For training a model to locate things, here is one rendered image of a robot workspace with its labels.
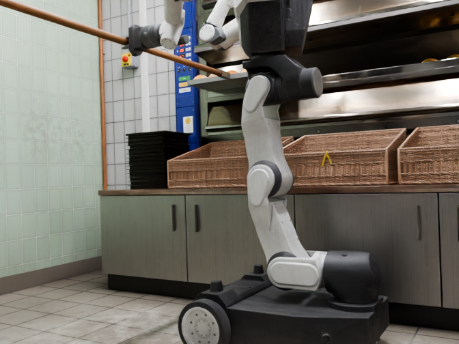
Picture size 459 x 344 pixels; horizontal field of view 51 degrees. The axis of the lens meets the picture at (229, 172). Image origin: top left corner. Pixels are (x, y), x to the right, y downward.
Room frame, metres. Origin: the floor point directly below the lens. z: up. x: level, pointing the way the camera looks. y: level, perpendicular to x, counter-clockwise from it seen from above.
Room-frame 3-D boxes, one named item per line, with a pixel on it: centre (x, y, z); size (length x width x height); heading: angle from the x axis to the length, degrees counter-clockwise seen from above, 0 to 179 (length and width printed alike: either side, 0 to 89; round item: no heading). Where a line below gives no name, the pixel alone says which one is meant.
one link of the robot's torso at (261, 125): (1.87, -0.15, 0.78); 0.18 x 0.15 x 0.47; 150
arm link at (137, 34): (1.88, 0.32, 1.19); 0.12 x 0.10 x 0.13; 58
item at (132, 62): (3.30, 0.67, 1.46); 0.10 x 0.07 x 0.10; 60
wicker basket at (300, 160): (2.35, -0.55, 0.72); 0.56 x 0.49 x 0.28; 60
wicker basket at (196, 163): (2.65, -0.02, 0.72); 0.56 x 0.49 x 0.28; 61
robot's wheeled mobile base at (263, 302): (1.82, -0.24, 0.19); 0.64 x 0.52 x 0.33; 60
